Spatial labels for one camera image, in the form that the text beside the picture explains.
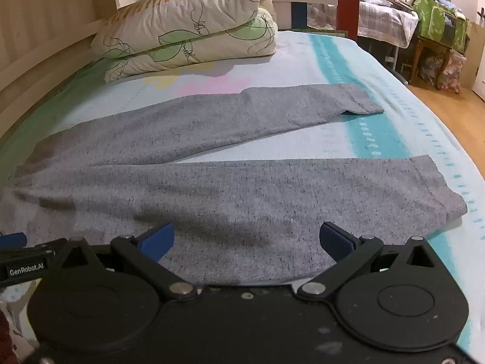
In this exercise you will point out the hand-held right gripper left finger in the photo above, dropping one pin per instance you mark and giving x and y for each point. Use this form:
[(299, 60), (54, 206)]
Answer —
[(159, 240)]

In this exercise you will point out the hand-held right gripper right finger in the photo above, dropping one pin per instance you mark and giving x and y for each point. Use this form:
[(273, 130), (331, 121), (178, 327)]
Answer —
[(335, 240)]

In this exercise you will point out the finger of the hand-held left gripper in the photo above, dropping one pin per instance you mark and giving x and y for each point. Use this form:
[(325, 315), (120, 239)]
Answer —
[(13, 239)]

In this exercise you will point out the grey pants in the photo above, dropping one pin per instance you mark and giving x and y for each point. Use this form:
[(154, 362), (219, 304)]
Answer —
[(227, 204)]

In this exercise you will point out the floral pastel bedsheet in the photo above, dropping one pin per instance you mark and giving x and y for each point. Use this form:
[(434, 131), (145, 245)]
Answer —
[(360, 140)]

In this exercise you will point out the wooden bed headboard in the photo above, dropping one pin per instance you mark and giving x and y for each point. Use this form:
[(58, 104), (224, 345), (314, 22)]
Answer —
[(38, 45)]

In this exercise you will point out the floral fabric bag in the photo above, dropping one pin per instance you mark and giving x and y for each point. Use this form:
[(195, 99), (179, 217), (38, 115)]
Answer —
[(451, 72)]

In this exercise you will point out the brown wooden stool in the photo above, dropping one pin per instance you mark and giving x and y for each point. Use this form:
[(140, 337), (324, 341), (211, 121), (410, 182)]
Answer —
[(420, 51)]

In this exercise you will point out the folded floral quilt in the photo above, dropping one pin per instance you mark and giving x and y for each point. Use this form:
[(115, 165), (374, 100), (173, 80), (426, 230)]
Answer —
[(182, 26)]

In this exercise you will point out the cardboard panel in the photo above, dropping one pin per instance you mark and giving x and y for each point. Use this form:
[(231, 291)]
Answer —
[(477, 64)]

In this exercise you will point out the blue wooden panel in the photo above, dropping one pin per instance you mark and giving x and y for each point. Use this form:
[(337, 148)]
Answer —
[(299, 15)]

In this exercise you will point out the green leaf print bag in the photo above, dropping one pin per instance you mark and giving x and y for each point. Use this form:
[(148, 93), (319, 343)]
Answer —
[(432, 19)]

